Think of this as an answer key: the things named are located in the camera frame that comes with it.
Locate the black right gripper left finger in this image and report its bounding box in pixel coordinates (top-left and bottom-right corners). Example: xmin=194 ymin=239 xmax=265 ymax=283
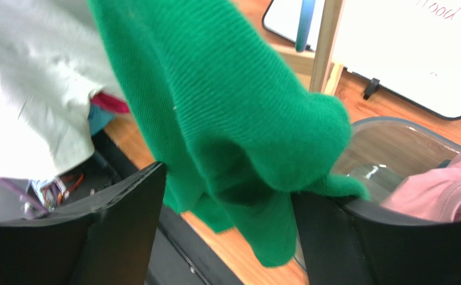
xmin=0 ymin=162 xmax=166 ymax=284

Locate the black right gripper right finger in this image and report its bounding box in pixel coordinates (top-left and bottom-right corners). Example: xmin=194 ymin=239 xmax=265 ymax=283
xmin=291 ymin=192 xmax=461 ymax=284

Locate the dusty pink t shirt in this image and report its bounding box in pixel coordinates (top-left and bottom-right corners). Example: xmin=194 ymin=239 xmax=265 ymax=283
xmin=381 ymin=152 xmax=461 ymax=223

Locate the green t shirt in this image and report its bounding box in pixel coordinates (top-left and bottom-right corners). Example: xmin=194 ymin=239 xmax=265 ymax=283
xmin=88 ymin=1 xmax=368 ymax=267

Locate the light blue wire hanger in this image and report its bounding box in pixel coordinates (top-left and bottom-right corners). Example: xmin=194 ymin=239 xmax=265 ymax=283
xmin=295 ymin=0 xmax=316 ymax=53

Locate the light blue t shirt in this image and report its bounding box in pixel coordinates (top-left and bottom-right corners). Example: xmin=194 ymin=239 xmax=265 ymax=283
xmin=88 ymin=104 xmax=116 ymax=136

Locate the magenta t shirt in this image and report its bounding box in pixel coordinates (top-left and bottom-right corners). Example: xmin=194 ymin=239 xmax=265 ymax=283
xmin=90 ymin=92 xmax=130 ymax=114

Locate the white t shirt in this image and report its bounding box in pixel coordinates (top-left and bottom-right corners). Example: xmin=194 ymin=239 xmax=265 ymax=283
xmin=0 ymin=1 xmax=123 ymax=180

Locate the clear blue plastic tub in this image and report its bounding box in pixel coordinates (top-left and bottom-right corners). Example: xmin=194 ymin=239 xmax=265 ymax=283
xmin=293 ymin=116 xmax=461 ymax=274

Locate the wooden clothes rack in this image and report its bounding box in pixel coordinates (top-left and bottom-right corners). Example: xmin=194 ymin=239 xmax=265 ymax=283
xmin=271 ymin=1 xmax=345 ymax=96

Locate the white board with red writing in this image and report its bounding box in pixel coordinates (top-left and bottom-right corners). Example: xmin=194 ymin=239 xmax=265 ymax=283
xmin=262 ymin=0 xmax=461 ymax=121

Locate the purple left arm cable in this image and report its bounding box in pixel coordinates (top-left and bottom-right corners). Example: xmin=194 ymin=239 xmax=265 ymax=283
xmin=0 ymin=178 xmax=51 ymax=216

